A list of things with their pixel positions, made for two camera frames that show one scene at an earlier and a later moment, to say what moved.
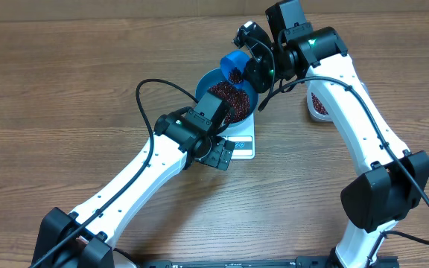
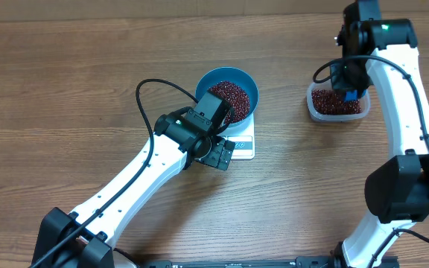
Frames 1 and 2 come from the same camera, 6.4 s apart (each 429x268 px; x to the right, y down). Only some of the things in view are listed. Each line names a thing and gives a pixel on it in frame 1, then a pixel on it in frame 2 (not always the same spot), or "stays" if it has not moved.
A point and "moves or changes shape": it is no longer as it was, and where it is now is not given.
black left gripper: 221,155 stays
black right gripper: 258,76 to 338,74
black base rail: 300,262 stays
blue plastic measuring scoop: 235,59 moves or changes shape
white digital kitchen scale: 243,135 stays
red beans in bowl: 235,97 stays
